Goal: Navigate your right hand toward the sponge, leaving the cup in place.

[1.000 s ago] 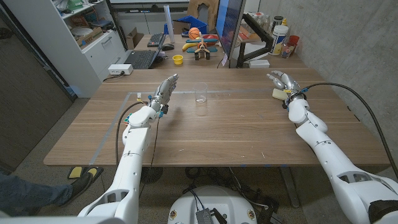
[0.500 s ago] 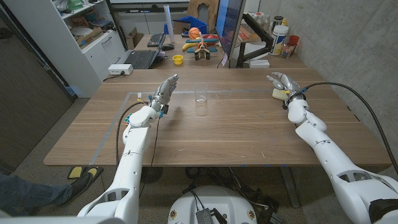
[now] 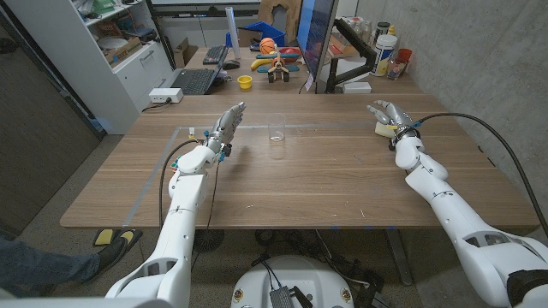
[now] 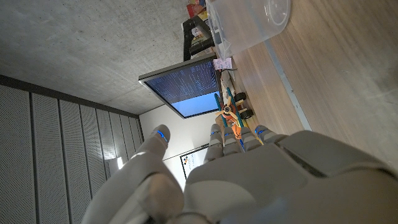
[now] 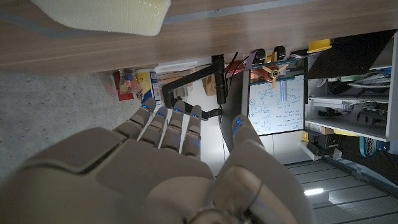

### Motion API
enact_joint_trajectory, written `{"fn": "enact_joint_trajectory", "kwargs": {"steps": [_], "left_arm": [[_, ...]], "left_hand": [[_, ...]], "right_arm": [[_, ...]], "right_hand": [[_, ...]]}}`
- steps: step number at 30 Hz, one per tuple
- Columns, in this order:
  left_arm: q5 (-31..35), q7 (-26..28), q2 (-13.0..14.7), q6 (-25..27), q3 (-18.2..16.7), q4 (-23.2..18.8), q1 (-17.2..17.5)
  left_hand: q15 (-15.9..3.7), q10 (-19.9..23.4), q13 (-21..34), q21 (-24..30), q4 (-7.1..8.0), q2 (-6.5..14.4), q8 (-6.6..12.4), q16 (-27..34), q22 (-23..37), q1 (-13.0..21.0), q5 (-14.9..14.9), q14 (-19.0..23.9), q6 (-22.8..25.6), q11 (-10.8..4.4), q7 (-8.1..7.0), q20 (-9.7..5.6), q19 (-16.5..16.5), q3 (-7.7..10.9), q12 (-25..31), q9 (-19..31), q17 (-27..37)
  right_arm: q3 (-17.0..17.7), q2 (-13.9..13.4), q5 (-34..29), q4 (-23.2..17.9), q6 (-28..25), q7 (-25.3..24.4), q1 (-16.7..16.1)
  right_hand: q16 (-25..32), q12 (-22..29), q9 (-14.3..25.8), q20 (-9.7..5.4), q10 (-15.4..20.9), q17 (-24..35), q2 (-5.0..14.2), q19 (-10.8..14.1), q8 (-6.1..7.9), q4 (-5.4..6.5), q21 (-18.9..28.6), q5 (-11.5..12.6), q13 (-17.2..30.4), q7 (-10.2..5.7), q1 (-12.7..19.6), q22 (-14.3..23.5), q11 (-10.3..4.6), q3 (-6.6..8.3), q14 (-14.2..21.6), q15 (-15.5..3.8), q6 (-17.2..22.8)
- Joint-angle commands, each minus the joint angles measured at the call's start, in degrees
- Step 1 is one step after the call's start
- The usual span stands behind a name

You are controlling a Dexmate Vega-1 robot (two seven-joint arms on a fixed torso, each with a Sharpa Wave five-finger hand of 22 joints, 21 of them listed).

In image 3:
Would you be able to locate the black laptop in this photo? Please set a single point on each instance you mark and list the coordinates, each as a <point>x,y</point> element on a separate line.
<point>194,81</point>

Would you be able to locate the black framed whiteboard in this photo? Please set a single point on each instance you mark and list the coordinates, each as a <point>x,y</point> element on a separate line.
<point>192,12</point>

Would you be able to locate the yellow black slipper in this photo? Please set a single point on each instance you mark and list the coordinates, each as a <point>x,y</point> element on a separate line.
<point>130,236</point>
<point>103,236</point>

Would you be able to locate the yellow toy banana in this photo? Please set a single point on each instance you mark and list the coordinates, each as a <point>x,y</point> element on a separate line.
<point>258,64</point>

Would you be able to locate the clear plastic cup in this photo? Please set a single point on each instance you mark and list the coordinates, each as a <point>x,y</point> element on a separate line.
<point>276,128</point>

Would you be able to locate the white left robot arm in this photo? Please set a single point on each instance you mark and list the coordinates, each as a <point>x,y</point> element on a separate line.
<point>177,239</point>

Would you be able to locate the black computer mouse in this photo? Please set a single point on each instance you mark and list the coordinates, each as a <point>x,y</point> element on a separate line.
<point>231,65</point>

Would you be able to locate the white power strip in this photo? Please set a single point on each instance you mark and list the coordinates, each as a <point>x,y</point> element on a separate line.
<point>164,95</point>

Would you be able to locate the open cardboard box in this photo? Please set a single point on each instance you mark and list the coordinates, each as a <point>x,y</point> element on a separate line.
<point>184,53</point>

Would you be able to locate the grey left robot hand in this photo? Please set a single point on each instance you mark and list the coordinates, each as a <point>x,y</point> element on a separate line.
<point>227,126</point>

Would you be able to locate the cardboard box with print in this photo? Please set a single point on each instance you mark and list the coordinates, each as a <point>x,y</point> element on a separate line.
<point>124,50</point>

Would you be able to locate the flat white box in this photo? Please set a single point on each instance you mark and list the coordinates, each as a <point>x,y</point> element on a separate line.
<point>356,87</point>

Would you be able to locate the black computer monitor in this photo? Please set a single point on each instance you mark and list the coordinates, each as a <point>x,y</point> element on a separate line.
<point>314,34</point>

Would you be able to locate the red bowl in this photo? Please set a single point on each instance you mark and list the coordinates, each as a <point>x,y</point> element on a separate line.
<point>293,52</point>

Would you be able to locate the pale yellow sponge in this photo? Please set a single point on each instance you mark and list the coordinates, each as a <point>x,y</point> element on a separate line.
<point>382,129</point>

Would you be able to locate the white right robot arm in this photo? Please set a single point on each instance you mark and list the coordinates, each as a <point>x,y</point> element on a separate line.
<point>458,214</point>

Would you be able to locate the small orange basketball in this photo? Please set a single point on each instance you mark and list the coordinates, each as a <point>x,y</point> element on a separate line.
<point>267,45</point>

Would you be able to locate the grey table leg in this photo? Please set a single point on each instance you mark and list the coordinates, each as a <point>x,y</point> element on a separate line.
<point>398,256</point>

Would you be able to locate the person leg in jeans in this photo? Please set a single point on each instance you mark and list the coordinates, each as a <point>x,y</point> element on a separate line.
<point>38,269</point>

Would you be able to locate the small yellow cup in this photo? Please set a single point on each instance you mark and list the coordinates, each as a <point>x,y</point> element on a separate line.
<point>245,82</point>

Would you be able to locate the black shoe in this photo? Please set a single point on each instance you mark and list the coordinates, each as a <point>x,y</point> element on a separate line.
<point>107,256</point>

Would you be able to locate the wooden toy airplane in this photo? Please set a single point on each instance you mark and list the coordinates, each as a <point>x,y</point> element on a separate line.
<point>278,66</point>

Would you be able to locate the red plastic cup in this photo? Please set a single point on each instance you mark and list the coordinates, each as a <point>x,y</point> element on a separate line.
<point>404,55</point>

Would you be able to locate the black lid jar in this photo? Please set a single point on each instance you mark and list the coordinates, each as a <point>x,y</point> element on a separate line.
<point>382,31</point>

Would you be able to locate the black keyboard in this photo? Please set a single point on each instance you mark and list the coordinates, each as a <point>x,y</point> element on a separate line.
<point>214,55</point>

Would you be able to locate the white paper note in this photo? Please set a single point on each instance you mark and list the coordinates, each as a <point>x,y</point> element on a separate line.
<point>309,82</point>

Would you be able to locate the blue plastic bin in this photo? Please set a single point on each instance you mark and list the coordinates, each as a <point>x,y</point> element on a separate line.
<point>267,32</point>

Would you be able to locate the brown cardboard sheet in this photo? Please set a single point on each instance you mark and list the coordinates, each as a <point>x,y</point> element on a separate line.
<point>269,13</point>

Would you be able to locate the white paper roll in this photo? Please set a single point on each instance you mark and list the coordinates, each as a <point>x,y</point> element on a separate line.
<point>233,34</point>

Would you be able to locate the black round fan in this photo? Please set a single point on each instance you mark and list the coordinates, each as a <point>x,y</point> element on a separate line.
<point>208,240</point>

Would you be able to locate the white cylindrical container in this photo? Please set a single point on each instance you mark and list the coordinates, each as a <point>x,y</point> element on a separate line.
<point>383,55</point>

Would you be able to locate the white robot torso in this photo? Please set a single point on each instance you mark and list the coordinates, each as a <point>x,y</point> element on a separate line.
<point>295,274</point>

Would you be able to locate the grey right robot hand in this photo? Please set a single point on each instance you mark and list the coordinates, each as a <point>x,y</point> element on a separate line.
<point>398,117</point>

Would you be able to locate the clear glass jar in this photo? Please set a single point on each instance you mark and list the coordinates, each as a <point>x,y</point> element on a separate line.
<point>396,69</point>

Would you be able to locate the white shelf cabinet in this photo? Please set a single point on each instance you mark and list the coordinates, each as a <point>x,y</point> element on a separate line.
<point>107,85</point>

